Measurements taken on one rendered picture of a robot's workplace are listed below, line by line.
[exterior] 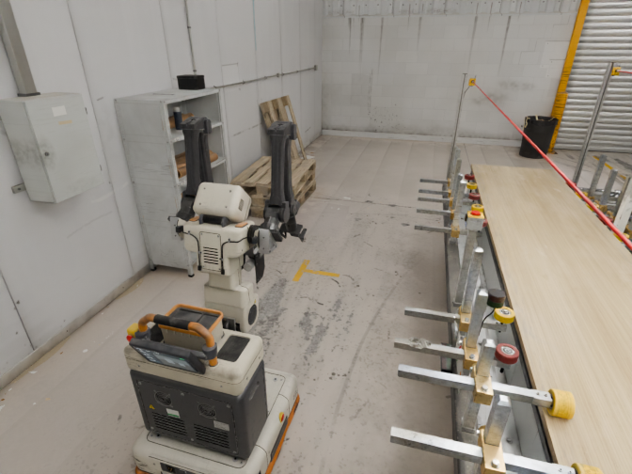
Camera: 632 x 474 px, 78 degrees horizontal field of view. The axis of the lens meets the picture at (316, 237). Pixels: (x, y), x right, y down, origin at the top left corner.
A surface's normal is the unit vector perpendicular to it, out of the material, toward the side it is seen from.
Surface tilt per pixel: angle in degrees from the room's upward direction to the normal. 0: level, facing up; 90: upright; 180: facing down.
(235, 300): 82
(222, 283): 82
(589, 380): 0
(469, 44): 90
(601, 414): 0
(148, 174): 90
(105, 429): 0
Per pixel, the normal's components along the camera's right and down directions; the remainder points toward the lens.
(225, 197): -0.21, -0.29
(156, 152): -0.27, 0.43
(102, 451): 0.00, -0.89
